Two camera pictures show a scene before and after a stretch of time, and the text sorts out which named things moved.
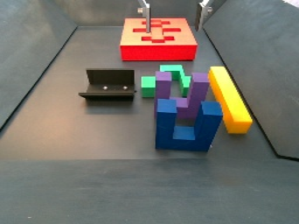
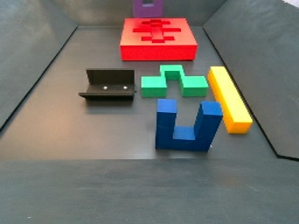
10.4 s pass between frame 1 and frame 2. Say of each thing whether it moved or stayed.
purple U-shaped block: moved
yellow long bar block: stayed
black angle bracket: stayed
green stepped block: stayed
